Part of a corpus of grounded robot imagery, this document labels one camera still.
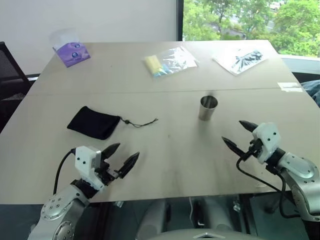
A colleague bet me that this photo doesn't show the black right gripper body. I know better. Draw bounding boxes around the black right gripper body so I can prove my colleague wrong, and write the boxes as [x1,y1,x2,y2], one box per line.
[248,138,265,158]

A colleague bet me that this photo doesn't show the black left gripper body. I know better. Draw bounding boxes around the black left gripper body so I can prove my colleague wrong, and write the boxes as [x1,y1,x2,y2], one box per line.
[94,160,120,187]

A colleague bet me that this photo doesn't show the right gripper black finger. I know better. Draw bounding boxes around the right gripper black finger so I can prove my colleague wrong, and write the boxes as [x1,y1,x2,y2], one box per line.
[238,120,258,134]
[221,136,250,158]

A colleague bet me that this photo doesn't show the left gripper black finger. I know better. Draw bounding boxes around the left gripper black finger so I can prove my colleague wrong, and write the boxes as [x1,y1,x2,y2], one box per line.
[117,151,140,180]
[100,142,122,160]

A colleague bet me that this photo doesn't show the clear bag with black contents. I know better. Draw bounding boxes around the clear bag with black contents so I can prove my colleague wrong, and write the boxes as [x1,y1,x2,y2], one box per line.
[211,48,270,77]

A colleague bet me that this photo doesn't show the clear plastic zip bag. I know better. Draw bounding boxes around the clear plastic zip bag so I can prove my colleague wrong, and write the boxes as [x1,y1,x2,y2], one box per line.
[141,46,199,80]

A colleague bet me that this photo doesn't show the stainless steel cup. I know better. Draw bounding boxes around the stainless steel cup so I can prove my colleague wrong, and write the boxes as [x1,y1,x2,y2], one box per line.
[198,95,219,121]

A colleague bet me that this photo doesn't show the blue denim cloth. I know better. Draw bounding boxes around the blue denim cloth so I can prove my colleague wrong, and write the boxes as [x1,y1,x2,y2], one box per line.
[299,79,320,109]

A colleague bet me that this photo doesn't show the silver robot chest plate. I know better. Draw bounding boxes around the silver robot chest plate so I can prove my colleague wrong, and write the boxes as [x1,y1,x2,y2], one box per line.
[158,230,252,240]

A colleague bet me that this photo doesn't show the yellow sponge block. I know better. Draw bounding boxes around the yellow sponge block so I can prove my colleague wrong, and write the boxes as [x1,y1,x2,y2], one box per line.
[144,55,163,74]

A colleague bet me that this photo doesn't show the purple tissue box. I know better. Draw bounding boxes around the purple tissue box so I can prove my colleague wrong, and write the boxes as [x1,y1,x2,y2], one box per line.
[50,27,92,69]

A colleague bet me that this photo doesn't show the black mesh office chair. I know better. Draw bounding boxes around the black mesh office chair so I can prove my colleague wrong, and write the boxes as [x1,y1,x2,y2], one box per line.
[0,40,31,134]

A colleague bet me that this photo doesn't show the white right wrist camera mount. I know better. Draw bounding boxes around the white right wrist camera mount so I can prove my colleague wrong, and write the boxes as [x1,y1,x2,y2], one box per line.
[251,122,281,165]

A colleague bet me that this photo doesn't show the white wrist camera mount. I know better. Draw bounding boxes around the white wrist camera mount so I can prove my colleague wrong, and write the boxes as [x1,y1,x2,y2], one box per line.
[74,145,105,191]
[251,122,281,165]

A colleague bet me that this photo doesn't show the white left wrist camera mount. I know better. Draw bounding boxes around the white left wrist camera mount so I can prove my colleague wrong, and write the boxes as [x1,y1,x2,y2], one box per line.
[74,145,105,191]

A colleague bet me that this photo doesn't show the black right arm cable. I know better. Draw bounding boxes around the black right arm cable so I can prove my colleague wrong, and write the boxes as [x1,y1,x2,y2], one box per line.
[235,149,301,219]

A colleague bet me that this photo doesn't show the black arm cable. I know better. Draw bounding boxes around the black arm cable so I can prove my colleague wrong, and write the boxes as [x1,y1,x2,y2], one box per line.
[235,149,301,219]
[53,148,77,195]

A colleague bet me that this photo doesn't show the black drawstring pouch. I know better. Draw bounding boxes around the black drawstring pouch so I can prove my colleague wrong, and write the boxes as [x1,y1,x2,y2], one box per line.
[66,105,159,141]

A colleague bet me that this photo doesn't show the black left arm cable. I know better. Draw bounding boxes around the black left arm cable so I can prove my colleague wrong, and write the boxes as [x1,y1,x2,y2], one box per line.
[53,148,77,195]

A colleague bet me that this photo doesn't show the thin white cable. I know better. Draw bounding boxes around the thin white cable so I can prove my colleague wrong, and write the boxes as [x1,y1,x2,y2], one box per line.
[188,197,195,226]

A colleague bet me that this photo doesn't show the dark window frame post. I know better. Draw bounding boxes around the dark window frame post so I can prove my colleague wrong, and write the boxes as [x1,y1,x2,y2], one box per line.
[175,0,185,42]

